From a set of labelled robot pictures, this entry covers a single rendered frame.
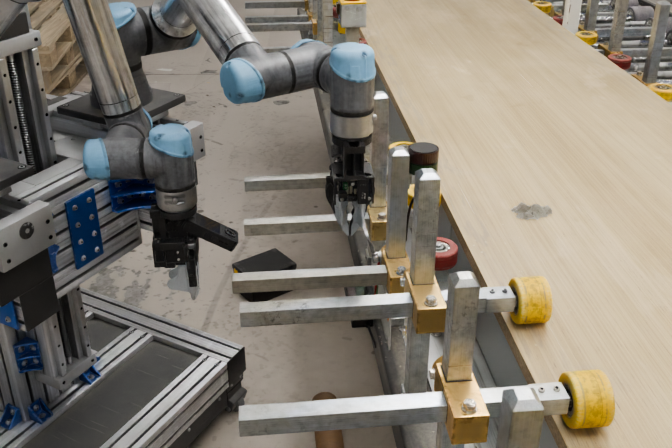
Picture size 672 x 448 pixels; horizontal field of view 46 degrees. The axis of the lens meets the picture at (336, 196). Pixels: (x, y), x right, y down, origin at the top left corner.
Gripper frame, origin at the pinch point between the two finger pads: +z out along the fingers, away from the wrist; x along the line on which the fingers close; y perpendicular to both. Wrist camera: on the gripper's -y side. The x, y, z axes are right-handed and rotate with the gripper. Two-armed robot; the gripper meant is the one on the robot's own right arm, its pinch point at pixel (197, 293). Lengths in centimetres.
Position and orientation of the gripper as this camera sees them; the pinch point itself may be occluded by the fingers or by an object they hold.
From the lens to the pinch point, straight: 160.2
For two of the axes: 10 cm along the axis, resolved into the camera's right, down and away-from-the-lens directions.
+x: 1.0, 4.5, -8.9
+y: -9.9, 0.4, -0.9
